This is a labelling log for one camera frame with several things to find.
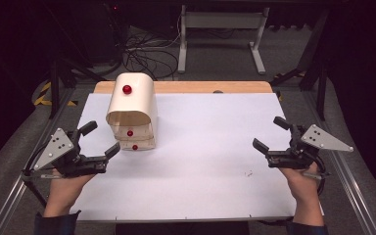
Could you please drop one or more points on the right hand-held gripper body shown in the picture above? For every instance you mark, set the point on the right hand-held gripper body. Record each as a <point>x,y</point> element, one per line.
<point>319,138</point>

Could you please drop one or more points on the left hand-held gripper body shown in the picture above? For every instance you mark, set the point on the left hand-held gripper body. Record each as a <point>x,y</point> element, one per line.
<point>54,150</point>

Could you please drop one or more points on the clear low drawer red knob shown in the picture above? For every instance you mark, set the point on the clear low drawer red knob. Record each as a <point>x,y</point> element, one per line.
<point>134,147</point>

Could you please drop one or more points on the cream bread box with red knobs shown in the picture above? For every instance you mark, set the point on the cream bread box with red knobs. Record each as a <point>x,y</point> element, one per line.
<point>132,98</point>

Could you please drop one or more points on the person's left hand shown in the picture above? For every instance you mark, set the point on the person's left hand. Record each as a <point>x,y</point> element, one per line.
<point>65,187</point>

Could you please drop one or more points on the person's right hand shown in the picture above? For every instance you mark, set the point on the person's right hand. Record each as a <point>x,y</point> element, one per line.
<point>302,184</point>

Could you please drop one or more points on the clear tall drawer red knob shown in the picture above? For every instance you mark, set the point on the clear tall drawer red knob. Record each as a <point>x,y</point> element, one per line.
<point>130,133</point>

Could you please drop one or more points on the black metal stand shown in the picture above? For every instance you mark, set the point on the black metal stand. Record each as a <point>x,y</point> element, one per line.
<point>55,88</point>
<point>321,98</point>

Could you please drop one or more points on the yellow black hazard tape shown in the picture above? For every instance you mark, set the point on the yellow black hazard tape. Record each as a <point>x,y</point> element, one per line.
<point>44,90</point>

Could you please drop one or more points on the white table cover sheet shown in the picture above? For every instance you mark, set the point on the white table cover sheet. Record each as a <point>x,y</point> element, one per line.
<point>192,163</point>

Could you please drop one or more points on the black equipment case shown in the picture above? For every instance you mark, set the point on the black equipment case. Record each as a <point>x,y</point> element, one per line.
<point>101,32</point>

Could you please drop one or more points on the aluminium rail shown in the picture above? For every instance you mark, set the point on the aluminium rail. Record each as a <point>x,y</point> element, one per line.
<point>9,205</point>
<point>352,196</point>

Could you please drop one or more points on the white metal stand frame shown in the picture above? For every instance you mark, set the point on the white metal stand frame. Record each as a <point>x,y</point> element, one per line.
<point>222,19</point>

